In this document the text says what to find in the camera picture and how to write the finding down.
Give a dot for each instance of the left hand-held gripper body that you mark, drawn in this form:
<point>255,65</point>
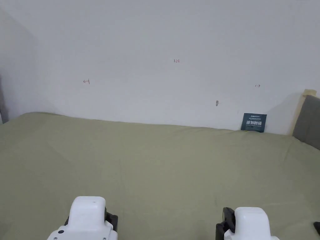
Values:
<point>86,217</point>

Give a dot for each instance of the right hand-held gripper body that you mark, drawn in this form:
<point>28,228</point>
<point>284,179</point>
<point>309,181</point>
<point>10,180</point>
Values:
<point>251,225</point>

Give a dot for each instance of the bed with pale green sheet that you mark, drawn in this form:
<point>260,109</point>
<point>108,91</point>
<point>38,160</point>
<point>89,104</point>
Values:
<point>160,162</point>

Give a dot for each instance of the dark teal printed card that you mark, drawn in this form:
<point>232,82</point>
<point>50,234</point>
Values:
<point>253,122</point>

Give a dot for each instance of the grey padded headboard, wooden frame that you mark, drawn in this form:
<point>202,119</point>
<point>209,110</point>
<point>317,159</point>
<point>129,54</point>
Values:
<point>308,120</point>

